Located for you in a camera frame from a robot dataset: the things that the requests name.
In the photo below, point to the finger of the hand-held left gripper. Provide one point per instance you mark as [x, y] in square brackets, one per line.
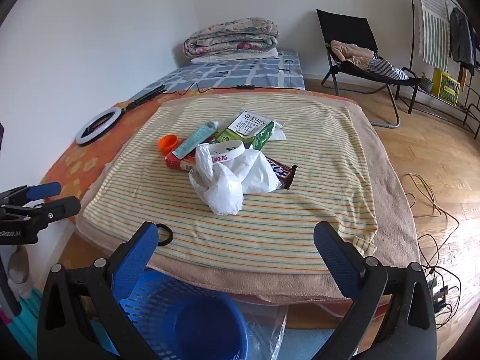
[44, 190]
[56, 210]

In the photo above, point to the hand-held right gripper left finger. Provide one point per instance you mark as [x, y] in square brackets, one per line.
[139, 257]

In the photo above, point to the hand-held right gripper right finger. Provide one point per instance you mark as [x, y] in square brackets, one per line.
[334, 260]

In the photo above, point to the blue plastic basket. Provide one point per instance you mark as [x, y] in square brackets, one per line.
[210, 318]

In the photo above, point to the brown chocolate bar wrapper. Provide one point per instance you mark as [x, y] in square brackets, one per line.
[285, 172]

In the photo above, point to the red medicine box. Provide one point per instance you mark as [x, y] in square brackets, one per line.
[176, 162]

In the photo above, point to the white plastic bag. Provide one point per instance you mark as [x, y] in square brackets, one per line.
[225, 191]

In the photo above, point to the orange bottle cap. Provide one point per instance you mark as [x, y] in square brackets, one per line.
[168, 144]

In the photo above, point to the teal toothpaste tube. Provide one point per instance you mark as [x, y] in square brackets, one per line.
[195, 138]

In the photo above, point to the white tissue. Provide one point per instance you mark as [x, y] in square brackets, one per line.
[278, 131]

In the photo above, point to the white rubber wristband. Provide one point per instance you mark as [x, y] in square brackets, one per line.
[232, 144]

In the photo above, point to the green milk carton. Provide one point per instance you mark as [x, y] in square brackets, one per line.
[243, 129]

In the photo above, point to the person's left hand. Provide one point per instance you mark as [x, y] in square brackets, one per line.
[17, 266]

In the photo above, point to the orange floral sheet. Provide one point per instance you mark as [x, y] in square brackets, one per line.
[82, 165]

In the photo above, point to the striped yellow towel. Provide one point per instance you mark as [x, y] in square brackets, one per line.
[262, 225]

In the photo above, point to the light blue mat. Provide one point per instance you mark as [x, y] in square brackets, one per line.
[307, 345]

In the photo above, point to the clear plastic bag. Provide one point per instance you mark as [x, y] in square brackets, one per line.
[262, 330]

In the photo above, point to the striped garment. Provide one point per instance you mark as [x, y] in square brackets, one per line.
[386, 69]

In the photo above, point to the yellow crate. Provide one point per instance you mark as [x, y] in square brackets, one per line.
[446, 88]

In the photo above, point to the blue checked bed sheet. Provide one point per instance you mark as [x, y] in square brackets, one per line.
[232, 71]

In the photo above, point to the beige cloth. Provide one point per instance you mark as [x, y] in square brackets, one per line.
[348, 50]

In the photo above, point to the black metal clothes rack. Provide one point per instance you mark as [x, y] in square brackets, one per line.
[414, 56]

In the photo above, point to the black folding chair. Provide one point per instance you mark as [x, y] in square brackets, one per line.
[345, 26]

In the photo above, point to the folded floral quilt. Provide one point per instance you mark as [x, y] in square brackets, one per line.
[232, 37]

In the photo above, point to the striped hanging towel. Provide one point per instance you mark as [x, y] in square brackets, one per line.
[435, 26]

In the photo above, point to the dark hanging jacket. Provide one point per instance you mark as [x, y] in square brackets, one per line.
[461, 37]

